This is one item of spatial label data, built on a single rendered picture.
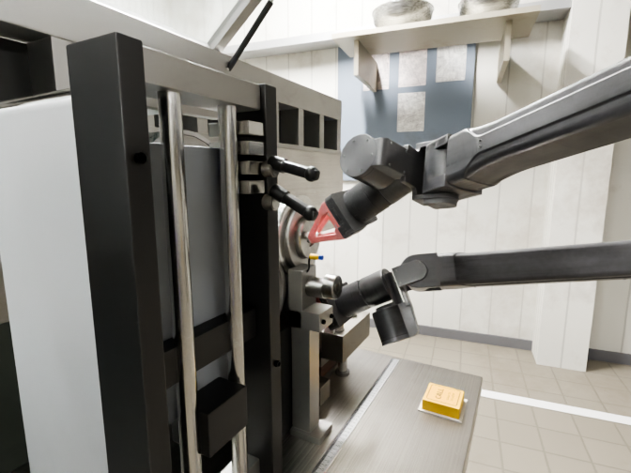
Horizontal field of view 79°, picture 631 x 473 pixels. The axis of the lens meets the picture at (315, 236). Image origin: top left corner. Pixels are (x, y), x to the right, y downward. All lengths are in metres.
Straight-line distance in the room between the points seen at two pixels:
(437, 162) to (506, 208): 2.74
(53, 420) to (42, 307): 0.15
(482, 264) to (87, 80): 0.58
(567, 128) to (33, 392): 0.67
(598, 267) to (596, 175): 2.39
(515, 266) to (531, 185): 2.59
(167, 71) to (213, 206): 0.12
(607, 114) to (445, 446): 0.58
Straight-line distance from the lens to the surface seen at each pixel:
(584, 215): 3.08
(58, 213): 0.49
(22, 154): 0.54
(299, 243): 0.64
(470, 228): 3.25
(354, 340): 0.88
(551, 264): 0.69
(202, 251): 0.34
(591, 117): 0.38
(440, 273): 0.66
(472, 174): 0.46
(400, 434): 0.78
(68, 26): 0.81
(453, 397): 0.86
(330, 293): 0.61
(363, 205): 0.56
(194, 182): 0.34
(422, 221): 3.26
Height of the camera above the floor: 1.36
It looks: 9 degrees down
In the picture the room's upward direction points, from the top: straight up
